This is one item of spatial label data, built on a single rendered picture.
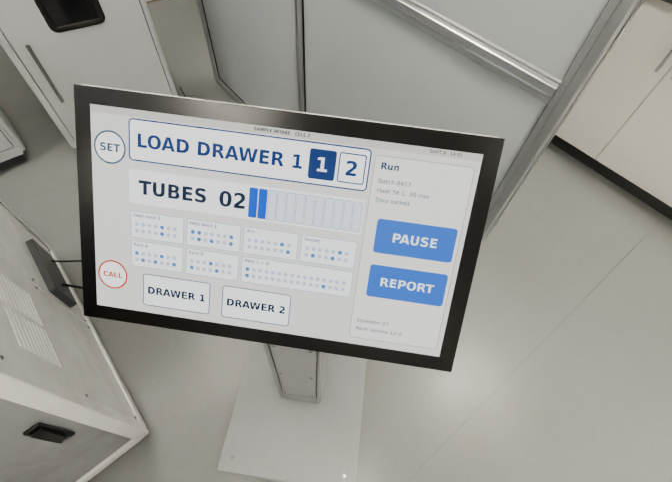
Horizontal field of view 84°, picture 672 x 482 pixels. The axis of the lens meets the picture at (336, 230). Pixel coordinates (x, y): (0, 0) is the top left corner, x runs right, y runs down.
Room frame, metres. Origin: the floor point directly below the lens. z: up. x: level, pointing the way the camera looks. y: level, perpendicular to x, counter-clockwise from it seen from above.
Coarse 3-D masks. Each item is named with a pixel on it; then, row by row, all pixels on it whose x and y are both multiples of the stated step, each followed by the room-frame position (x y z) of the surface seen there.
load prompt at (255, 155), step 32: (128, 128) 0.35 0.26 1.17; (160, 128) 0.35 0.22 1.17; (192, 128) 0.35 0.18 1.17; (160, 160) 0.33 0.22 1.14; (192, 160) 0.33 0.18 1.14; (224, 160) 0.33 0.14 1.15; (256, 160) 0.33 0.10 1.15; (288, 160) 0.33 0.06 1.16; (320, 160) 0.33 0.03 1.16; (352, 160) 0.33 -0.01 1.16
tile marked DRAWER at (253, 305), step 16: (224, 288) 0.22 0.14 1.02; (240, 288) 0.22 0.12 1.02; (224, 304) 0.20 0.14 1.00; (240, 304) 0.20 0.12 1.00; (256, 304) 0.20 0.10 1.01; (272, 304) 0.21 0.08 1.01; (288, 304) 0.21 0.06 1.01; (256, 320) 0.19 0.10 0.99; (272, 320) 0.19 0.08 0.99; (288, 320) 0.19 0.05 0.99
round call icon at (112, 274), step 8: (104, 264) 0.24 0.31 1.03; (112, 264) 0.24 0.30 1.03; (120, 264) 0.24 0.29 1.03; (104, 272) 0.23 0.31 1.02; (112, 272) 0.23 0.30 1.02; (120, 272) 0.23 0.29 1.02; (104, 280) 0.22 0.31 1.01; (112, 280) 0.22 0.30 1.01; (120, 280) 0.22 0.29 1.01; (128, 280) 0.22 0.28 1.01; (112, 288) 0.21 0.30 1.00; (120, 288) 0.21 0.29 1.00; (128, 288) 0.21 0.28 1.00
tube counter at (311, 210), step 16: (224, 192) 0.30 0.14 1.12; (240, 192) 0.30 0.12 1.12; (256, 192) 0.30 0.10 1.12; (272, 192) 0.30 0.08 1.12; (288, 192) 0.30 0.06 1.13; (304, 192) 0.30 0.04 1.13; (224, 208) 0.29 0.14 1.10; (240, 208) 0.29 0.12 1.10; (256, 208) 0.29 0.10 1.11; (272, 208) 0.29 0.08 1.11; (288, 208) 0.29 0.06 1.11; (304, 208) 0.29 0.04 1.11; (320, 208) 0.29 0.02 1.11; (336, 208) 0.29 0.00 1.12; (352, 208) 0.29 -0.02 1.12; (288, 224) 0.28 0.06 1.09; (304, 224) 0.28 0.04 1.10; (320, 224) 0.28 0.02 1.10; (336, 224) 0.28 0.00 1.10; (352, 224) 0.28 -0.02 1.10
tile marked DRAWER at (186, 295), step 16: (144, 288) 0.21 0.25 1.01; (160, 288) 0.22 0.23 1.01; (176, 288) 0.22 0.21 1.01; (192, 288) 0.22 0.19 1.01; (208, 288) 0.22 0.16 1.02; (144, 304) 0.20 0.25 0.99; (160, 304) 0.20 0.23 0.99; (176, 304) 0.20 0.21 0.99; (192, 304) 0.20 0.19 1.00; (208, 304) 0.20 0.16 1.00
